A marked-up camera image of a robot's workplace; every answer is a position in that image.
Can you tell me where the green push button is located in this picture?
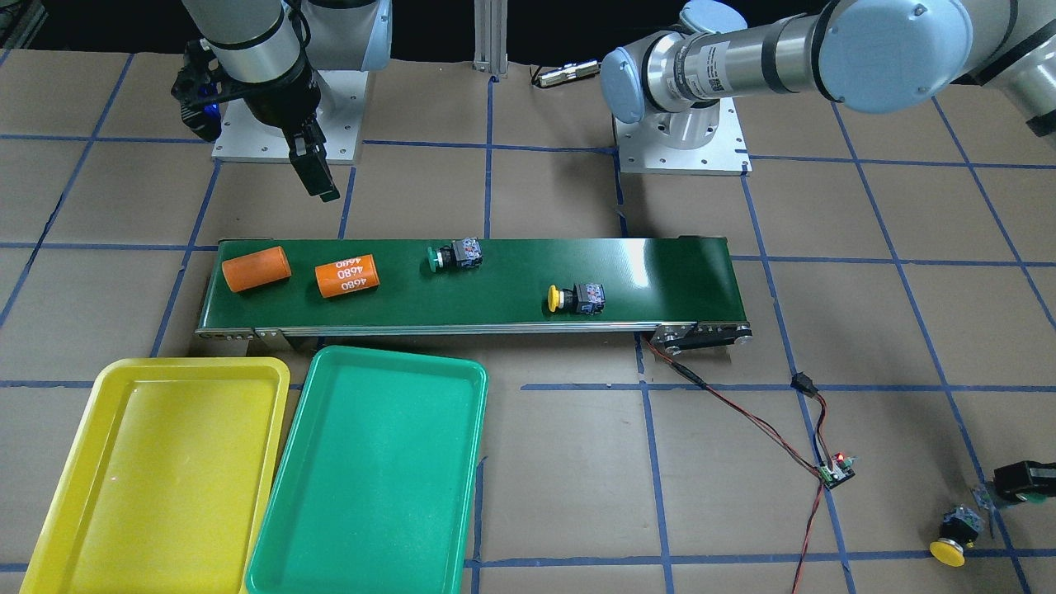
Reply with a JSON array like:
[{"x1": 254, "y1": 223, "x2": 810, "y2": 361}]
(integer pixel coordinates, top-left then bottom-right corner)
[{"x1": 427, "y1": 237, "x2": 483, "y2": 273}]

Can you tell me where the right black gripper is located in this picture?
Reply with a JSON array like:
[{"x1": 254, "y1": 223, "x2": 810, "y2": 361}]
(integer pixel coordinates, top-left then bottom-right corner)
[{"x1": 244, "y1": 58, "x2": 341, "y2": 202}]

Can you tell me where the green plastic tray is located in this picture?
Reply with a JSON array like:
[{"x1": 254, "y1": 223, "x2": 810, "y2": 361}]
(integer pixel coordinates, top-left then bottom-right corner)
[{"x1": 245, "y1": 346, "x2": 489, "y2": 593}]

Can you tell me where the green conveyor belt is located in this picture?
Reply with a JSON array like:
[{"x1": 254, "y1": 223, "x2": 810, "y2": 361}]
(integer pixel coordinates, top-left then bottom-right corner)
[{"x1": 196, "y1": 236, "x2": 753, "y2": 354}]

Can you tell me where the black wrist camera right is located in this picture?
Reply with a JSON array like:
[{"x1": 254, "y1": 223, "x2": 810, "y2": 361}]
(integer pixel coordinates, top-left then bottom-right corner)
[{"x1": 171, "y1": 38, "x2": 248, "y2": 142}]

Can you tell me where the red black wire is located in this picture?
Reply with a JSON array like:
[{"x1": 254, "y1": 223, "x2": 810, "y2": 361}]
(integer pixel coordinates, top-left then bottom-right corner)
[{"x1": 640, "y1": 338, "x2": 842, "y2": 594}]

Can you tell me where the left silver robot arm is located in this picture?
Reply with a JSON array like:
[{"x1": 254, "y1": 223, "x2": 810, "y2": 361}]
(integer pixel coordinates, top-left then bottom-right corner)
[{"x1": 600, "y1": 1, "x2": 1055, "y2": 174}]

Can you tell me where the small green circuit board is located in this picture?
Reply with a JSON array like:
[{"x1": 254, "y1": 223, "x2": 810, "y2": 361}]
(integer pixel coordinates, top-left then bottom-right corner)
[{"x1": 818, "y1": 452, "x2": 857, "y2": 490}]

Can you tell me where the rear aluminium frame post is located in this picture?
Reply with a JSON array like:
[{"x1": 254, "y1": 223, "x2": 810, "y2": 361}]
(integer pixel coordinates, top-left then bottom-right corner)
[{"x1": 473, "y1": 0, "x2": 508, "y2": 78}]

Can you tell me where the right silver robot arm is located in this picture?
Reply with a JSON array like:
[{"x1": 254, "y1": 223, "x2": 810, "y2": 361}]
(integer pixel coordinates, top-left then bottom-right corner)
[{"x1": 171, "y1": 1, "x2": 393, "y2": 200}]

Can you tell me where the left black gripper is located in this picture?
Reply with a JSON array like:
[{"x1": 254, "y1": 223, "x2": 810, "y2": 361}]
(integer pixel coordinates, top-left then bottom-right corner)
[{"x1": 992, "y1": 461, "x2": 1055, "y2": 505}]

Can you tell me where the plain orange cylinder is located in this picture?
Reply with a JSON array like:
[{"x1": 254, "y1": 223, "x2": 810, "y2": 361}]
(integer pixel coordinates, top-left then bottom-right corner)
[{"x1": 221, "y1": 247, "x2": 293, "y2": 294}]

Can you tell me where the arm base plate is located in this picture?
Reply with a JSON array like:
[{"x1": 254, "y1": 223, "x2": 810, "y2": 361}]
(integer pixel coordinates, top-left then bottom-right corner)
[
  {"x1": 612, "y1": 98, "x2": 753, "y2": 177},
  {"x1": 211, "y1": 69, "x2": 369, "y2": 164}
]

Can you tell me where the yellow push button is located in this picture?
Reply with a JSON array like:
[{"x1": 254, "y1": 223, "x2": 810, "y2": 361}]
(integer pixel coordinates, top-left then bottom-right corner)
[
  {"x1": 546, "y1": 283, "x2": 606, "y2": 315},
  {"x1": 928, "y1": 505, "x2": 982, "y2": 568}
]

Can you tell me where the orange cylinder with 4680 text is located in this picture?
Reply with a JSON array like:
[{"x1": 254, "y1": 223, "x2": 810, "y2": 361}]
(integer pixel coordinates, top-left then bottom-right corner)
[{"x1": 314, "y1": 253, "x2": 380, "y2": 299}]

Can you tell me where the yellow plastic tray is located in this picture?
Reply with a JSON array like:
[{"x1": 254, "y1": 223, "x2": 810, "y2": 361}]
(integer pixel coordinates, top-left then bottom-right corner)
[{"x1": 21, "y1": 357, "x2": 290, "y2": 593}]

